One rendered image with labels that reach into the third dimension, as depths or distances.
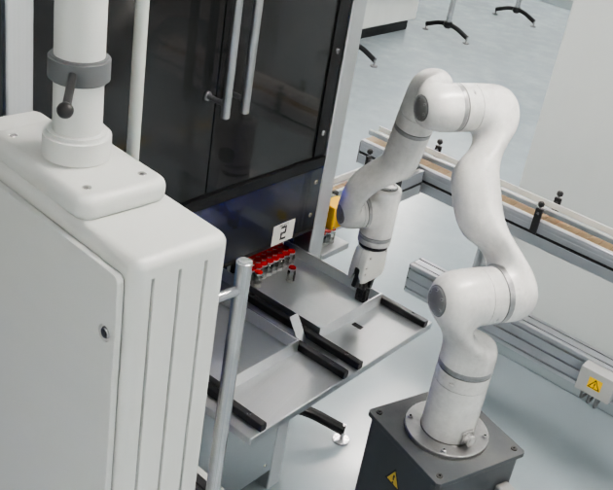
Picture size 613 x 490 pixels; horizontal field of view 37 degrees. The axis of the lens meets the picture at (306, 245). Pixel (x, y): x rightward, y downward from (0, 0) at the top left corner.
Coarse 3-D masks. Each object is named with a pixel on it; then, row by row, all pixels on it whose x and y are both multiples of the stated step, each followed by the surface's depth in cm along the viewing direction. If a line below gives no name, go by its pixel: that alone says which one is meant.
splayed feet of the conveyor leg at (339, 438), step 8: (312, 408) 319; (312, 416) 318; (320, 416) 318; (328, 416) 320; (328, 424) 319; (336, 424) 320; (344, 424) 321; (336, 432) 321; (344, 432) 323; (336, 440) 322; (344, 440) 323
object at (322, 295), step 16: (304, 256) 254; (224, 272) 239; (304, 272) 250; (320, 272) 251; (336, 272) 248; (256, 288) 233; (272, 288) 240; (288, 288) 242; (304, 288) 243; (320, 288) 244; (336, 288) 245; (352, 288) 246; (272, 304) 230; (288, 304) 235; (304, 304) 236; (320, 304) 237; (336, 304) 238; (352, 304) 239; (368, 304) 236; (304, 320) 225; (320, 320) 231; (336, 320) 226
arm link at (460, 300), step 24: (432, 288) 182; (456, 288) 178; (480, 288) 179; (504, 288) 181; (432, 312) 183; (456, 312) 178; (480, 312) 179; (504, 312) 182; (456, 336) 181; (480, 336) 190; (456, 360) 188; (480, 360) 186
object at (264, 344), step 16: (224, 304) 230; (224, 320) 224; (256, 320) 223; (224, 336) 218; (256, 336) 220; (272, 336) 221; (288, 336) 217; (240, 352) 214; (256, 352) 215; (272, 352) 216; (288, 352) 214; (240, 368) 208; (256, 368) 206
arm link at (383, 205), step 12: (384, 192) 218; (396, 192) 219; (372, 204) 220; (384, 204) 219; (396, 204) 221; (372, 216) 220; (384, 216) 221; (396, 216) 224; (360, 228) 226; (372, 228) 222; (384, 228) 223
